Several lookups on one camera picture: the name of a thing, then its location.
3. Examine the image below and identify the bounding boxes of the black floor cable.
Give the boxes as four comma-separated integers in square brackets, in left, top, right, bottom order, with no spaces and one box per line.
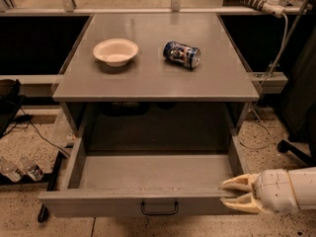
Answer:
[13,108,97,237]

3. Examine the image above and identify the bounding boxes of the white emergency stop button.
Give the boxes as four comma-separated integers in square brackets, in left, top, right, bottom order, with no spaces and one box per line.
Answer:
[262,0,285,18]

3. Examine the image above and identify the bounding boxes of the black chair at left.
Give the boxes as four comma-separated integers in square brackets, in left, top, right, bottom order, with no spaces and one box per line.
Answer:
[0,79,32,138]

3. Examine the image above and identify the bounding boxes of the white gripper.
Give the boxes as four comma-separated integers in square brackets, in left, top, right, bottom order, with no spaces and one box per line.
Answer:
[220,169,298,213]

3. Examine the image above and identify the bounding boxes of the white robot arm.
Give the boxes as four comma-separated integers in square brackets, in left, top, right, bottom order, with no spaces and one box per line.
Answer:
[219,167,316,213]

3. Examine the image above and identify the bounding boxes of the black metal stand base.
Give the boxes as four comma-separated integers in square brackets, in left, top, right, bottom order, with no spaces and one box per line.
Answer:
[0,152,65,223]

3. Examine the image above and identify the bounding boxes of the grey drawer cabinet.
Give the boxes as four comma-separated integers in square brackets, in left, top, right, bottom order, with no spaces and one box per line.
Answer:
[51,11,261,140]

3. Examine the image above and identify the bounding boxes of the white thin cable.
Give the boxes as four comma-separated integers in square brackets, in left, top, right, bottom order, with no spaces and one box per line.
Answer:
[237,12,290,150]

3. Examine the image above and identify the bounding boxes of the clear plastic water bottle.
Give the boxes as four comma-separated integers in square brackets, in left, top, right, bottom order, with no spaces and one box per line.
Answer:
[0,157,23,183]

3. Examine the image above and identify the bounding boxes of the grey top drawer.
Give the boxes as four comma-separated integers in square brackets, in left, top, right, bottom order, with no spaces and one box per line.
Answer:
[38,102,255,219]

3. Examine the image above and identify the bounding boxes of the blue soda can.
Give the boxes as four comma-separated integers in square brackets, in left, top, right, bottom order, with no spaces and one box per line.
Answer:
[163,40,200,70]

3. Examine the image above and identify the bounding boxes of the white paper bowl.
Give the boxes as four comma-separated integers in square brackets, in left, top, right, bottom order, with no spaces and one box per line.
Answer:
[93,39,138,67]

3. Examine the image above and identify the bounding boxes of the black office chair base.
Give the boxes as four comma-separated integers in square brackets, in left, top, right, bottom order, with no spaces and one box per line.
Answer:
[277,140,316,167]

